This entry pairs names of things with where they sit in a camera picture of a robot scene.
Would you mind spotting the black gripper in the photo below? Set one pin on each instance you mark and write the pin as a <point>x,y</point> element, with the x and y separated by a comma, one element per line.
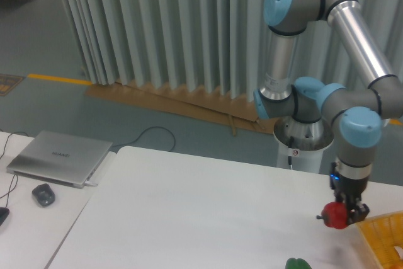
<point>348,184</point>

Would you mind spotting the red bell pepper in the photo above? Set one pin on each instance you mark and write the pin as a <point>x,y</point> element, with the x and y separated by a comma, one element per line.
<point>334,215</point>

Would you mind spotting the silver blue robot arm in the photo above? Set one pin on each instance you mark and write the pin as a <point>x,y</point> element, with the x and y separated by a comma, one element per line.
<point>312,114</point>

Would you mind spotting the yellow wicker basket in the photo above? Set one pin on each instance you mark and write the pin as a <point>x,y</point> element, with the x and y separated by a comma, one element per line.
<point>382,239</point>

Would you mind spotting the green bell pepper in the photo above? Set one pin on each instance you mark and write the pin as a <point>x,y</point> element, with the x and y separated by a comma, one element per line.
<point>297,263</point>

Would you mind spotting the brown cardboard sheet on floor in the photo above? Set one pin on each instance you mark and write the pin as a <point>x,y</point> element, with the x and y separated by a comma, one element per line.
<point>214,107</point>

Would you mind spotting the grey folding partition curtain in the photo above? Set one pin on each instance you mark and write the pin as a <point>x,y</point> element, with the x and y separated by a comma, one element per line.
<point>215,44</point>

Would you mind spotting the silver closed laptop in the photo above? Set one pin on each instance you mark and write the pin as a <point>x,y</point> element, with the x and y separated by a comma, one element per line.
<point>60,158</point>

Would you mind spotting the black computer mouse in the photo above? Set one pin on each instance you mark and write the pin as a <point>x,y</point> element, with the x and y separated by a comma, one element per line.
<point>44,195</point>

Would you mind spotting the black object at left edge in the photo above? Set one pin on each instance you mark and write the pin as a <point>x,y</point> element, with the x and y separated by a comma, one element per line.
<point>4,213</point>

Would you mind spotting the floor warning sticker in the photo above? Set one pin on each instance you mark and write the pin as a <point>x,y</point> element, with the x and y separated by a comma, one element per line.
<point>9,82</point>

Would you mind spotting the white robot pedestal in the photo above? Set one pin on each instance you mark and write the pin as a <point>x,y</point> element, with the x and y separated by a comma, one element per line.
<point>302,152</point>

